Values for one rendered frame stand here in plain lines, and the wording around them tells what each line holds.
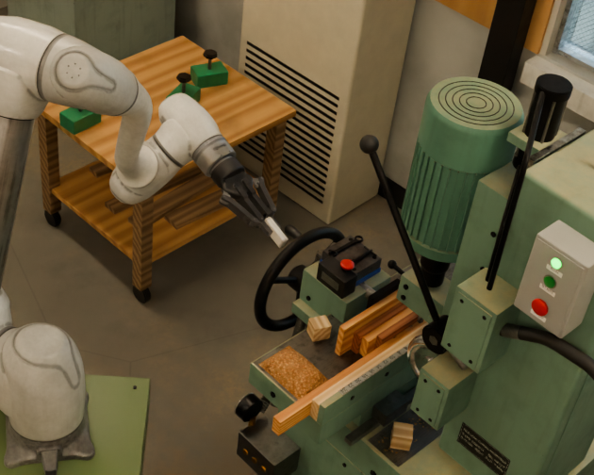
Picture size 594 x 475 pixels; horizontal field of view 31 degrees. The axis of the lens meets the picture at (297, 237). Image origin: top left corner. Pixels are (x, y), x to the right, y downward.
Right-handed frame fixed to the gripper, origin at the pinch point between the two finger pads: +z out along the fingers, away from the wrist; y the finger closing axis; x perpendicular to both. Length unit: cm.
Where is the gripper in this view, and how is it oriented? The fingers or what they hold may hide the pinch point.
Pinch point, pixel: (274, 232)
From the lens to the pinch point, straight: 246.9
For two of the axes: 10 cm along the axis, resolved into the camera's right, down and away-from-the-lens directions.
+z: 6.0, 7.6, -2.4
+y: 7.2, -4.0, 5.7
